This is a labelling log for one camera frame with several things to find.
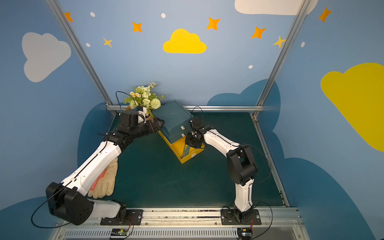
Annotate yellow bottom drawer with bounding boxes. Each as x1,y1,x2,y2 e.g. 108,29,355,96
158,132,205,164

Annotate teal drawer cabinet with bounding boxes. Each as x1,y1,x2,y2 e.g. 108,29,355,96
152,101,193,144

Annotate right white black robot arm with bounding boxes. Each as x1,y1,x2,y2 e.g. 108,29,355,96
186,127,258,220

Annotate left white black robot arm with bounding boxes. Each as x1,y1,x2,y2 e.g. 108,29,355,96
46,118,165,226

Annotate artificial green white flowers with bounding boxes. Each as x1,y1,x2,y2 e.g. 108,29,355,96
123,82,165,113

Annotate beige cloth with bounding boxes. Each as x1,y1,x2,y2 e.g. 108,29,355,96
88,158,118,199

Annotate right green circuit board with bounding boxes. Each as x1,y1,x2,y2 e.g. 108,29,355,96
237,228,253,240

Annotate green circuit board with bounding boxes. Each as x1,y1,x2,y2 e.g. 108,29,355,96
110,228,129,239
237,228,253,240

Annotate left green circuit board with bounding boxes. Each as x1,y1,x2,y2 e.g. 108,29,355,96
110,228,129,239

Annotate right aluminium frame post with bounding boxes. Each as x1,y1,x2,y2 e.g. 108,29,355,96
252,0,318,120

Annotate aluminium frame post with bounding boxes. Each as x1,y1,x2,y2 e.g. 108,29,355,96
252,0,318,120
46,0,117,117

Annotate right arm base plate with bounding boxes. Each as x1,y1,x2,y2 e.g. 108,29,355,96
220,208,262,225

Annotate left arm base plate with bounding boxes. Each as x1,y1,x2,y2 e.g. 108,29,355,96
100,209,144,226

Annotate aluminium front rail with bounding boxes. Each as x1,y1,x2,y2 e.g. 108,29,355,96
50,206,310,240

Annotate left aluminium frame post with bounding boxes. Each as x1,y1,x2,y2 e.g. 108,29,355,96
46,0,117,117

